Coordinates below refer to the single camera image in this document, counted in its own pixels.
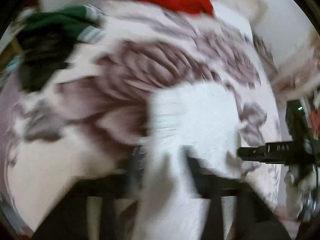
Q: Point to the pink floral curtain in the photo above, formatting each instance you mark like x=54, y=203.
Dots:
x=299, y=74

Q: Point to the beige bed headboard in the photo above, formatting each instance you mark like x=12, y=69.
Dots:
x=253, y=10

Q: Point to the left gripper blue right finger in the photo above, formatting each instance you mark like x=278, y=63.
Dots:
x=214, y=188

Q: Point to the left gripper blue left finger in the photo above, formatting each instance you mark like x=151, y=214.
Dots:
x=113, y=215

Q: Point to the white pillow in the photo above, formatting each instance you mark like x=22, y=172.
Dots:
x=232, y=18

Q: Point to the black garment on bed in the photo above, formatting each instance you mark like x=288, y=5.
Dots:
x=45, y=51

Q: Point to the floral pink bed blanket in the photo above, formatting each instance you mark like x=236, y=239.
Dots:
x=89, y=117

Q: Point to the white fuzzy knit jacket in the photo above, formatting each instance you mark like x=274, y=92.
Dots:
x=198, y=120

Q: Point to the green striped-cuff garment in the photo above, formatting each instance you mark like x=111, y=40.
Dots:
x=84, y=23

